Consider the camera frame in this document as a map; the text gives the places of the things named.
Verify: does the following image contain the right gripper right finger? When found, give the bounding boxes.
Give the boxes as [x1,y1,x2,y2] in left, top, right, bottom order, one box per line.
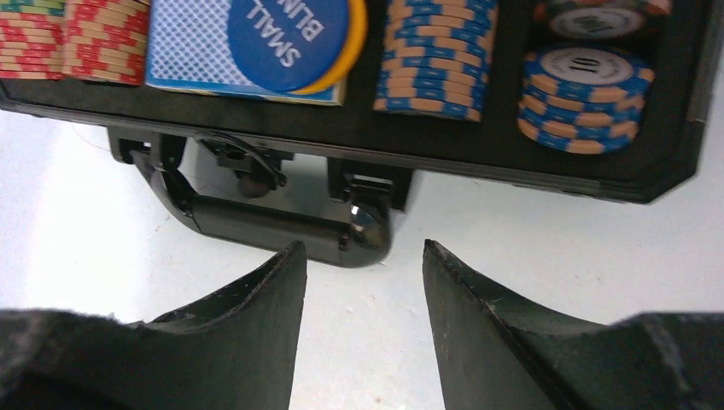
[423,240,723,409]

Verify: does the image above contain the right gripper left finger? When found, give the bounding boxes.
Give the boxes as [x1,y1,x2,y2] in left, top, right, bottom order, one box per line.
[1,242,307,409]

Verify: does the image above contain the black poker set case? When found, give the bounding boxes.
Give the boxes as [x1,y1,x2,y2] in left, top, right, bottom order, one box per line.
[1,1,723,267]

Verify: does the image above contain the blue round button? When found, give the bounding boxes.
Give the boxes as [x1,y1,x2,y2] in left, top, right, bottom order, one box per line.
[227,0,350,92]

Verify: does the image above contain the orange round button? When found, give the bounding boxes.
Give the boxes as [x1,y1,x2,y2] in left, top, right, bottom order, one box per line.
[292,0,369,95]

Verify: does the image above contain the blue playing card box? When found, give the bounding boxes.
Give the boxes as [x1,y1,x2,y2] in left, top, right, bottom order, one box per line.
[145,1,346,106]

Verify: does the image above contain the right blue tan chip stack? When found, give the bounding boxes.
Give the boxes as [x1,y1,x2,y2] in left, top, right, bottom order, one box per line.
[373,0,499,122]

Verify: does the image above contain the red chip stack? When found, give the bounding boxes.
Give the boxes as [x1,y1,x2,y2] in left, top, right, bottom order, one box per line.
[61,0,150,86]
[1,0,66,80]

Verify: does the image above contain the left red chip stack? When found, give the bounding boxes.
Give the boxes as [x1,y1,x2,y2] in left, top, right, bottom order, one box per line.
[1,0,66,80]

